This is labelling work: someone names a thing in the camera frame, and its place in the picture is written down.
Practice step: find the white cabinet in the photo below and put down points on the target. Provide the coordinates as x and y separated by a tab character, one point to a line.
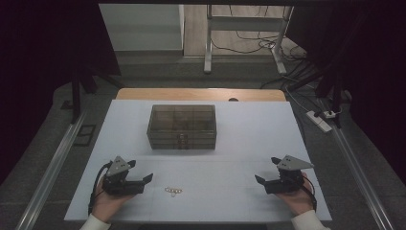
143	32

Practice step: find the white plug adapter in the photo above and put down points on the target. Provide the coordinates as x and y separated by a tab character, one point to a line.
330	114

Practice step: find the brown translucent drawer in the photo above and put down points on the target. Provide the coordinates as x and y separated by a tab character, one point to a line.
198	146

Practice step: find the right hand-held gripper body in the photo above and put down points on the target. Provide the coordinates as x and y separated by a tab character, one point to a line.
284	185

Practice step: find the brown translucent drawer box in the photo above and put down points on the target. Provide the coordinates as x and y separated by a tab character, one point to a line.
182	123

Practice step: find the black metal stand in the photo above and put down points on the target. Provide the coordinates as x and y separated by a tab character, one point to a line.
75	96
335	89

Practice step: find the white table board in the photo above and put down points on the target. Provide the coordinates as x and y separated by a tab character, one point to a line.
249	140

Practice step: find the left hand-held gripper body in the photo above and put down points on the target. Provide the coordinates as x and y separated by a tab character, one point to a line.
123	187

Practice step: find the dark curtain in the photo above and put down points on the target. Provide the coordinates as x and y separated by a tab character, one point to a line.
367	64
38	64

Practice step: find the person's left hand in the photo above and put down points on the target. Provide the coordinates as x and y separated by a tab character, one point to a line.
105	204

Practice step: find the white power strip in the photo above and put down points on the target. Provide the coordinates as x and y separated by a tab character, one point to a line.
317	121

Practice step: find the white metal desk frame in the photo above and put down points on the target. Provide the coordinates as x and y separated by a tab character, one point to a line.
208	48

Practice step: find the aluminium floor rail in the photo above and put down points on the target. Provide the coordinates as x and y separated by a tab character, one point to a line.
54	169
360	172

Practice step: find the dark floor socket plate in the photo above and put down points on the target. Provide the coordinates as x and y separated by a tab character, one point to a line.
84	135

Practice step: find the person's right hand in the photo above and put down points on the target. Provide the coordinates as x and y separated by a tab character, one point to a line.
298	201

